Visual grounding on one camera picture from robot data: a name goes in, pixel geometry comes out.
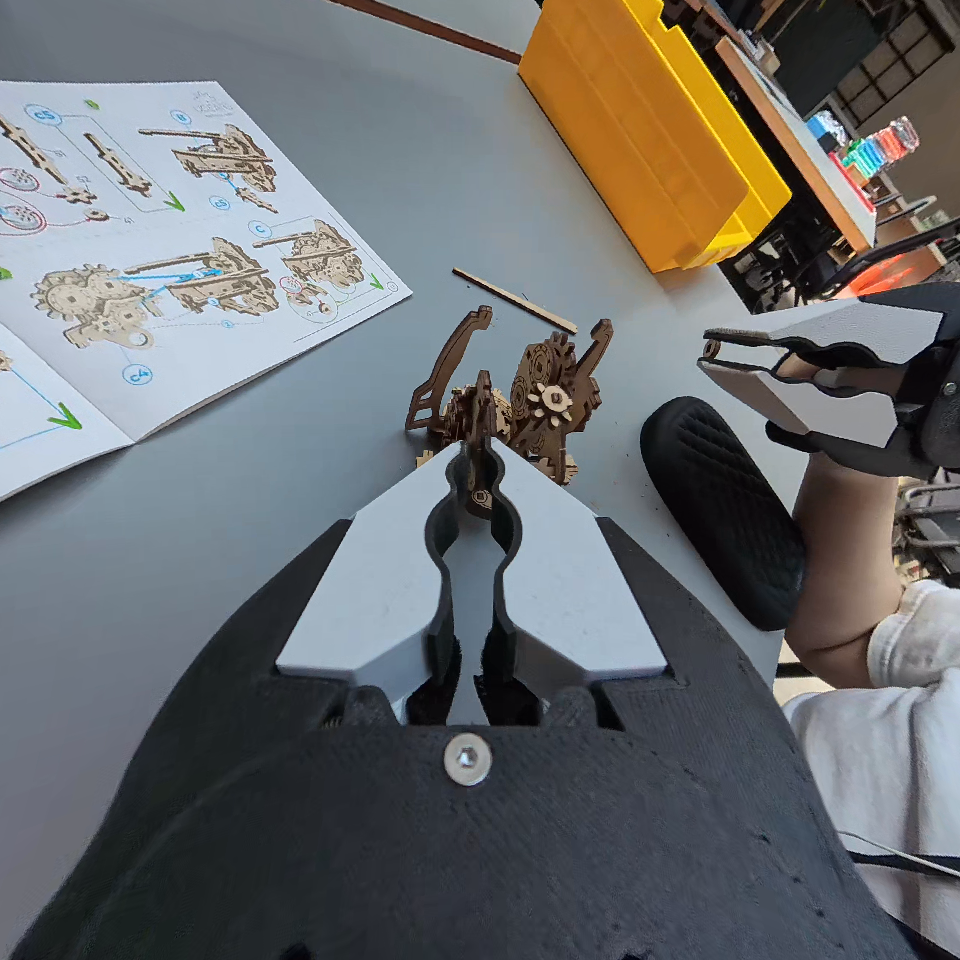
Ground person's right forearm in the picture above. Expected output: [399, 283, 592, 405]
[783, 453, 909, 676]

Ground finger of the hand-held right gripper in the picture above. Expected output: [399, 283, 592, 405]
[696, 356, 901, 453]
[701, 300, 948, 376]

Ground white assembly instruction booklet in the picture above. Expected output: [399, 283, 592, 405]
[0, 80, 414, 502]

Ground thin grey cable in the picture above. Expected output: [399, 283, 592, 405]
[838, 828, 960, 877]

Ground yellow plastic bin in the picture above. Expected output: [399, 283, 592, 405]
[517, 0, 794, 275]

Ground person's right hand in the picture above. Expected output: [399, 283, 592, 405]
[774, 351, 837, 395]

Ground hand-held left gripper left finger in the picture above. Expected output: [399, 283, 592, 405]
[276, 441, 462, 727]

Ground grey desk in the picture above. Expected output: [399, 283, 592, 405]
[0, 0, 811, 957]

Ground brown-edged grey table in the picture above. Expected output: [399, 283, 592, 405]
[352, 0, 541, 65]

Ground long white worktable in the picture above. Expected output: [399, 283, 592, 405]
[712, 33, 879, 252]

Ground thin wooden stick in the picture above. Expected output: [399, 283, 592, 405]
[452, 267, 580, 336]

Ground wooden gear mechanism model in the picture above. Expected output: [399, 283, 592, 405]
[405, 306, 615, 519]

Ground black strap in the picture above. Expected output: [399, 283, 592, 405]
[847, 849, 960, 880]

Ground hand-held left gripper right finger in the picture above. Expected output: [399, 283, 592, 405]
[480, 437, 669, 727]

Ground person's white shirt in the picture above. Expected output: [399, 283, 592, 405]
[780, 577, 960, 960]

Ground colourful plastic containers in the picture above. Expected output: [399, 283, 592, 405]
[806, 112, 924, 185]

